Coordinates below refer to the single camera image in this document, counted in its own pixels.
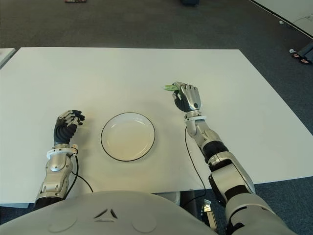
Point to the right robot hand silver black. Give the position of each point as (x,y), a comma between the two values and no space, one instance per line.
(190,98)

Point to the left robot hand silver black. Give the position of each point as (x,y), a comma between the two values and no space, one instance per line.
(63,129)

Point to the green toothpaste tube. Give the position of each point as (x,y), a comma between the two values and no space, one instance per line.
(169,87)

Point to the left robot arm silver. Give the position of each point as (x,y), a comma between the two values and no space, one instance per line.
(53,171)

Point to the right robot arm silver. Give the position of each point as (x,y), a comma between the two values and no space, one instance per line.
(220,159)

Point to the white plate black rim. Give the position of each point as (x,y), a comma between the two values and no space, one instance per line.
(127,136)

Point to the white side table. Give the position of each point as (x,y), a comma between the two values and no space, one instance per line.
(5,57)

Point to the grey robot torso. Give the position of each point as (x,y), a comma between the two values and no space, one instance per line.
(105,215)

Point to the black cylinder under table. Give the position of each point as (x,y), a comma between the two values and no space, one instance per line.
(188,203)

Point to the white round floor object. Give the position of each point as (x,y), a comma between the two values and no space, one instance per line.
(292,51)

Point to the silver black device under table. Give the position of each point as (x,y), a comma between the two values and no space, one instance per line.
(208,213)

